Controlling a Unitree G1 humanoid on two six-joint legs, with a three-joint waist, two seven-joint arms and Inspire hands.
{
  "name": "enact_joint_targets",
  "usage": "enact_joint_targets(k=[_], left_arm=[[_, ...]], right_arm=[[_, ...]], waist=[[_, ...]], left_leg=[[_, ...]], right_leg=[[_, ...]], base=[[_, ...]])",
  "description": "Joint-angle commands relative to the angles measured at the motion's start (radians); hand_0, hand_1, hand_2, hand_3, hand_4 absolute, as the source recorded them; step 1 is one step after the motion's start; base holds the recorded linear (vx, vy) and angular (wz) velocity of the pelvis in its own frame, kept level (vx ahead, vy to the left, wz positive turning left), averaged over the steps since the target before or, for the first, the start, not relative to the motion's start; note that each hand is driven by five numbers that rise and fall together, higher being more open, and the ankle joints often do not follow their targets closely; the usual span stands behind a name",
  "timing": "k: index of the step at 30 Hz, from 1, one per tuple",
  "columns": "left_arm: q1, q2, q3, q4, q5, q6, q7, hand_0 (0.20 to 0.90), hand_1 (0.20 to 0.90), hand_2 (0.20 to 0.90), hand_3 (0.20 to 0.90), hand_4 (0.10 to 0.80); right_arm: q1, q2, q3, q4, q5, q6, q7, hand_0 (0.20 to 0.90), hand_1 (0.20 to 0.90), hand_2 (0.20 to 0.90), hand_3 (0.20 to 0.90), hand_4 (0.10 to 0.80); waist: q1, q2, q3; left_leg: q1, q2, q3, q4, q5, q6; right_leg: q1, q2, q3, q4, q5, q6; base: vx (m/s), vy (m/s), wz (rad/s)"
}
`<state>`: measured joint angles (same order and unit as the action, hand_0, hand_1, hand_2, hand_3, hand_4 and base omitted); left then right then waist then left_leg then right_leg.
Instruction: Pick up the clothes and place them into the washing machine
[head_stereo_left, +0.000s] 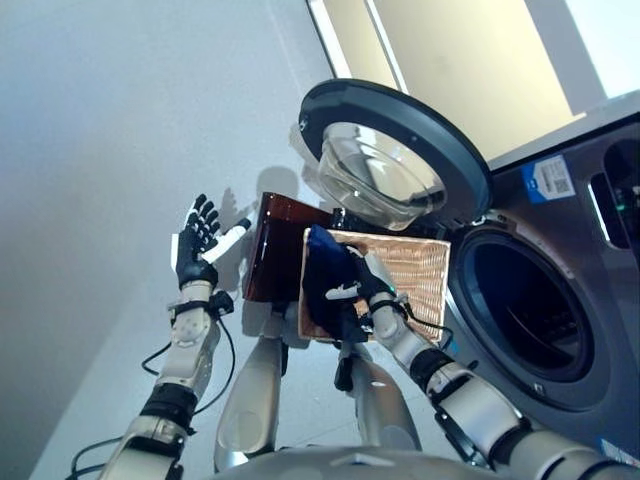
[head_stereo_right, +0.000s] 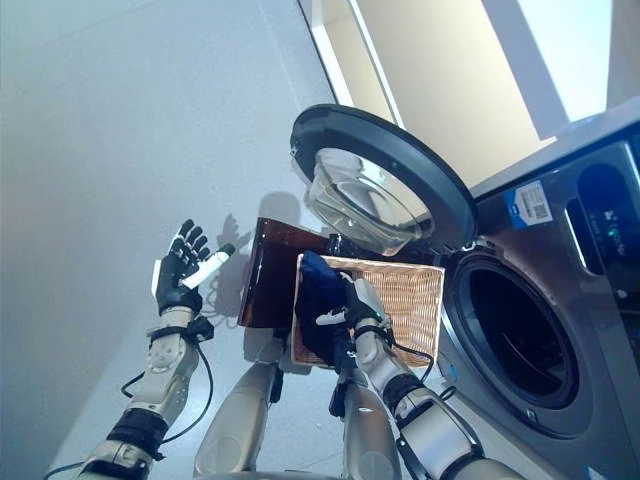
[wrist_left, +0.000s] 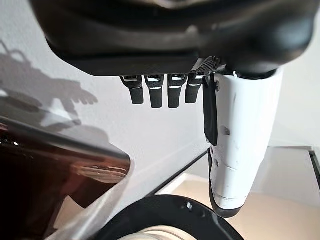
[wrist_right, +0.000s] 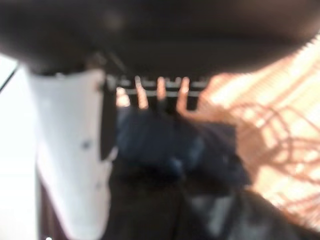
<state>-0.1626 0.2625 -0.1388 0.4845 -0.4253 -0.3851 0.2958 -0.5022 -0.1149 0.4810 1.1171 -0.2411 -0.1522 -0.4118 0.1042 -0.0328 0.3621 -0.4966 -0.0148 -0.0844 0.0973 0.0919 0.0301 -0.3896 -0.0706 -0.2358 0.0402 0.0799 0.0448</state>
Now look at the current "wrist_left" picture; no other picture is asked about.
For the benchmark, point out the dark brown tray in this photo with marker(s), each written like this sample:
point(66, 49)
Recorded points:
point(50, 175)

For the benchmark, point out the white counter cabinet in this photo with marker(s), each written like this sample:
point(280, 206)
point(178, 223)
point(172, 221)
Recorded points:
point(287, 200)

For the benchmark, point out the round glass washing machine door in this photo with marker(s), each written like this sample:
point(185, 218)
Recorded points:
point(175, 212)

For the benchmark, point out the robot left hand black white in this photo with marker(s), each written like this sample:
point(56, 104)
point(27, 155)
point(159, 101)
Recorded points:
point(175, 37)

